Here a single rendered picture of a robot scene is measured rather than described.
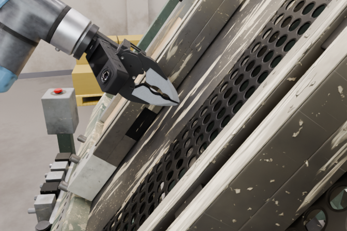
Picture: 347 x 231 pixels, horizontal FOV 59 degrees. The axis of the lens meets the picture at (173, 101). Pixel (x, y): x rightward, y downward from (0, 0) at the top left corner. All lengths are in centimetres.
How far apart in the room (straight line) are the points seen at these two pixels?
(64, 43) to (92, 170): 36
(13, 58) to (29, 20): 7
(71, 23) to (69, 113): 90
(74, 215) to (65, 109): 70
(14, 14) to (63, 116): 92
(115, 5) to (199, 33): 401
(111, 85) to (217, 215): 29
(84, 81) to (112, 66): 309
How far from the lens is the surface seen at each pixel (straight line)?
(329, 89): 23
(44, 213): 112
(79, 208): 84
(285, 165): 24
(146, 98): 59
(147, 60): 57
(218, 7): 67
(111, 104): 119
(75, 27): 56
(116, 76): 48
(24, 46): 58
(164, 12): 133
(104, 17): 466
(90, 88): 361
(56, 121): 146
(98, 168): 80
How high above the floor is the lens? 144
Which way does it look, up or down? 23 degrees down
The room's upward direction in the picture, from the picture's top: straight up
